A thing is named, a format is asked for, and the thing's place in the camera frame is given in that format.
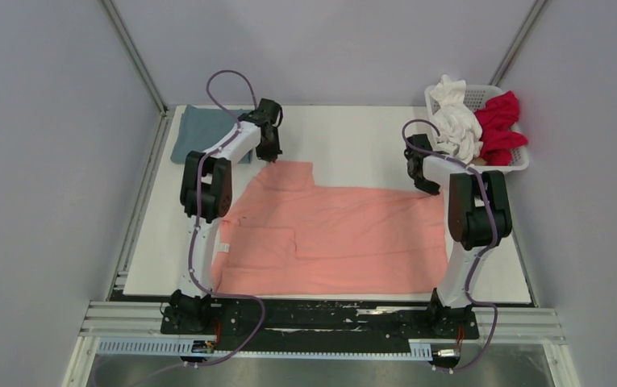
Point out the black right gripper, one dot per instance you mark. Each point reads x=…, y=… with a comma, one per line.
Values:
x=433, y=189

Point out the aluminium front rail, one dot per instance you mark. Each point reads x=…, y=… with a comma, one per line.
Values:
x=143, y=320

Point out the folded blue-grey t shirt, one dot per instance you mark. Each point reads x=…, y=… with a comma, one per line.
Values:
x=200, y=129

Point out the pink t shirt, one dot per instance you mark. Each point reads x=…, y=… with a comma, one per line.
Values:
x=285, y=235

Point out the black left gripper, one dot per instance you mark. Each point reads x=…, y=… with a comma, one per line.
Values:
x=271, y=156

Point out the crumpled red t shirt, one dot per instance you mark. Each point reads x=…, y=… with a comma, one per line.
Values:
x=497, y=118

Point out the right aluminium frame post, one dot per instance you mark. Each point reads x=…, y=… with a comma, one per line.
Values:
x=523, y=33

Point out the crumpled white t shirt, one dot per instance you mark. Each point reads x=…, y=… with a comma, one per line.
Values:
x=459, y=132

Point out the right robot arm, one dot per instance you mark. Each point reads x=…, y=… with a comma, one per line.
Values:
x=478, y=217

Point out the aluminium frame post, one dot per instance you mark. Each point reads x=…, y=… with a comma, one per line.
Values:
x=523, y=33
x=120, y=27

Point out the left aluminium frame post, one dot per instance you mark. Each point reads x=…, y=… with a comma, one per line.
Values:
x=120, y=27

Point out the white plastic basket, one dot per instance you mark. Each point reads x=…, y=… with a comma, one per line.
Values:
x=476, y=97

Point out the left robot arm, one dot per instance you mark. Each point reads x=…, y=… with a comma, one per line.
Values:
x=206, y=195

